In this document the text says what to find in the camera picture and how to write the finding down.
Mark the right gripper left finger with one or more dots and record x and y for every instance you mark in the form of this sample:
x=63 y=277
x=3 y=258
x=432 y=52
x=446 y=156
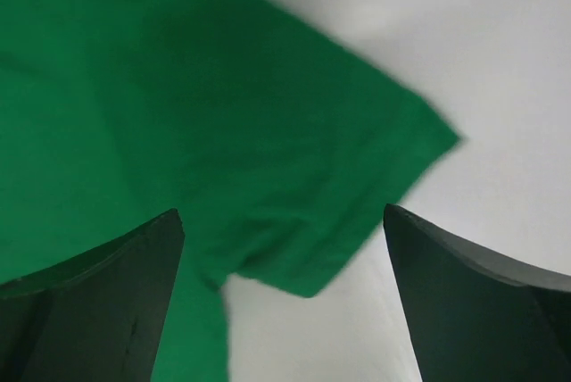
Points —
x=97 y=317

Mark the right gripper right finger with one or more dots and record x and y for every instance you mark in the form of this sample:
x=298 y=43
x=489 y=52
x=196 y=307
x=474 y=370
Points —
x=475 y=314

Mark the green t-shirt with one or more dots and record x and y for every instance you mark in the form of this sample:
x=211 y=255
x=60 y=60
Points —
x=279 y=148

